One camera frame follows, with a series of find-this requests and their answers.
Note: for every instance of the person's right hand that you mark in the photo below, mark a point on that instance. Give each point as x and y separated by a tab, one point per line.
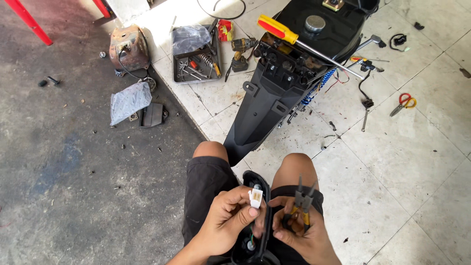
312	239

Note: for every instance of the person's left hand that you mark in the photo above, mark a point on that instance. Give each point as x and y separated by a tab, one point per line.
224	217

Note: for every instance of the person's black shorts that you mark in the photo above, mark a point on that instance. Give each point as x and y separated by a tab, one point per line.
206	191

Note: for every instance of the black tail light housing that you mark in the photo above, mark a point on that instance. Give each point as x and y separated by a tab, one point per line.
258	182

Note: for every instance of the person's left leg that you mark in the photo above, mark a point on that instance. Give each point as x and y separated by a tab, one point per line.
210	149

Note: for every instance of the person's leg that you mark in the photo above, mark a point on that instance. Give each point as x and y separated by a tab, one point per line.
294	169
210	149

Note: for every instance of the person's right leg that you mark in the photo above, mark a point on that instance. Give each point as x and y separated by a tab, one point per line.
294	169

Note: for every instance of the black plastic cover plate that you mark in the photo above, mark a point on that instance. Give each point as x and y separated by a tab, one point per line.
152	115

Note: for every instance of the small silver wrench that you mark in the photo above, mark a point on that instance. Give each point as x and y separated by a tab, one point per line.
364	121

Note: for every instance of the black motorcycle rear body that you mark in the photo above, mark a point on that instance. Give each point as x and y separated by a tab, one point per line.
272	95

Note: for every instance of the clear crumpled plastic bag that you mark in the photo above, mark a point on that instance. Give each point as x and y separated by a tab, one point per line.
128	103

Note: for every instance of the grey metal tool tray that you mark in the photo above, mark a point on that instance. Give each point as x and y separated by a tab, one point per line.
197	70

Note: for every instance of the round metal gear part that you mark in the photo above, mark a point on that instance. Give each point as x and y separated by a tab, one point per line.
150	84

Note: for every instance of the blue coil shock absorber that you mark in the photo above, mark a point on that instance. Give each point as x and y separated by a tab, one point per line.
318	86

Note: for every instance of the dark crumpled plastic bag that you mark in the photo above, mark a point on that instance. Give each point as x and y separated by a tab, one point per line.
189	38

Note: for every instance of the red snack packet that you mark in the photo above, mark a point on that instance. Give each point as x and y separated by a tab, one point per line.
225	30

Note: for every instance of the rusty metal fuel tank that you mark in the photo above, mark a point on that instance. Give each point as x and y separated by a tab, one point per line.
128	48

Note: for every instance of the silver metal lever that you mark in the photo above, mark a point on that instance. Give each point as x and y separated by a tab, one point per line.
370	41

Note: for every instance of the black bolt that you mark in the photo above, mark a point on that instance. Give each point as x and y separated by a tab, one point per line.
53	79

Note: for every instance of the brass metal fitting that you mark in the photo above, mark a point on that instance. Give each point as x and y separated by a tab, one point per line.
333	4

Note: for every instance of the small black plastic piece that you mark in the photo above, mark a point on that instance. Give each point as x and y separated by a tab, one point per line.
418	26

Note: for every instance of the red metal frame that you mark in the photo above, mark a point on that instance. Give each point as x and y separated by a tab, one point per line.
29	22

